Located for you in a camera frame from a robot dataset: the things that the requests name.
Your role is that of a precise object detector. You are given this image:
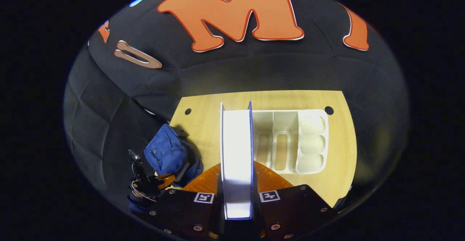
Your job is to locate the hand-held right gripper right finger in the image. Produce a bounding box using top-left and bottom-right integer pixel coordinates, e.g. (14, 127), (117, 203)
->
(254, 160), (338, 241)

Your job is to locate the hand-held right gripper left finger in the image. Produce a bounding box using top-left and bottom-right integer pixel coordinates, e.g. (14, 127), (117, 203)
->
(147, 162), (223, 241)

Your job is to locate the blue schoolbag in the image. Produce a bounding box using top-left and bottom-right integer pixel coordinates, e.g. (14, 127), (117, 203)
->
(143, 124), (204, 188)

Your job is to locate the blue cover book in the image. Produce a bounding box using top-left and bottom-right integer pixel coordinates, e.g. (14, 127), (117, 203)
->
(220, 101), (255, 220)

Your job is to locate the white plastic bookshelf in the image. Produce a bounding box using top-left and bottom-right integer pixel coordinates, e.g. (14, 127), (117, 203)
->
(251, 109), (329, 175)

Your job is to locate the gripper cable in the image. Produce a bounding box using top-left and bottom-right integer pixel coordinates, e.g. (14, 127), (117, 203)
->
(130, 159), (160, 202)

